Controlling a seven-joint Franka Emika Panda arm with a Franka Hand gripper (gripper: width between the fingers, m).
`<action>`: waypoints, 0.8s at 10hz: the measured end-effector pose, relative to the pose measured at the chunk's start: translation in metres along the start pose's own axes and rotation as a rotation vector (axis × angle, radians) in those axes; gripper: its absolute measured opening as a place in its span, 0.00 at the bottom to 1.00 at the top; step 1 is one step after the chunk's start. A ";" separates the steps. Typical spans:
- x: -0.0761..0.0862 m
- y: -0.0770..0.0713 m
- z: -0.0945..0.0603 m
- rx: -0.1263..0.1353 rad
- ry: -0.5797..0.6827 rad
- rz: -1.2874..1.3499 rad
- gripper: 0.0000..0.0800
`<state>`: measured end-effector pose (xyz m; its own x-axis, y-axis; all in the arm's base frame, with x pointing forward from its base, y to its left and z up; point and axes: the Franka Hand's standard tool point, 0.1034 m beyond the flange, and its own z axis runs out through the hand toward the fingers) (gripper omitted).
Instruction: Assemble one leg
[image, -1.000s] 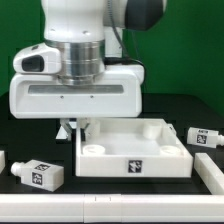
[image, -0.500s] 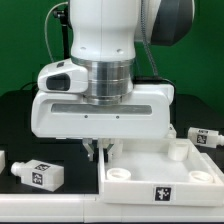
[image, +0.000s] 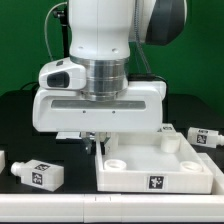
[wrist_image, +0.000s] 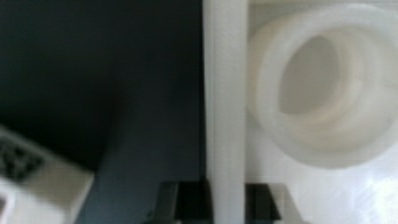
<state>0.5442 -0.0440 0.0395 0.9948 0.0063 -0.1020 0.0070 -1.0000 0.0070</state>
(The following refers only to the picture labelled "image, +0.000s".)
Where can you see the white marker tag sheet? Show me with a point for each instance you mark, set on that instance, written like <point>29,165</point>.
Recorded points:
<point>68,135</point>

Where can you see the black camera stand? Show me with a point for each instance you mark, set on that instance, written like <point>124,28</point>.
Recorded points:
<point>61,14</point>

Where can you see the white right fence rail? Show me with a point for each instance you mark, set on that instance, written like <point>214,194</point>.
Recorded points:
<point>218,175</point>

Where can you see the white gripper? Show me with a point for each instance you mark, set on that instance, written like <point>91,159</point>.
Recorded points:
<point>136,109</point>

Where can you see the white fence rail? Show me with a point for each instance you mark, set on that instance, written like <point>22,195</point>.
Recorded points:
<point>111,208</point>
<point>218,175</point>

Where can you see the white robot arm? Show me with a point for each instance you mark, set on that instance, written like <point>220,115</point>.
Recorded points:
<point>89,94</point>

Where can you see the white square tabletop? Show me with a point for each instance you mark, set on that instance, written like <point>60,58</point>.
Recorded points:
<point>152,163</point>

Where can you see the white front fence rail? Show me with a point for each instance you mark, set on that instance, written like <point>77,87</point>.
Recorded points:
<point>111,208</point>

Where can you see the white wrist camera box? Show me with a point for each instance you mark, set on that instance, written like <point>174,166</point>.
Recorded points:
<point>62,74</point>

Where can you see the white left fence piece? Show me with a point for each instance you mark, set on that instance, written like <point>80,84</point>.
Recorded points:
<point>2,161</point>

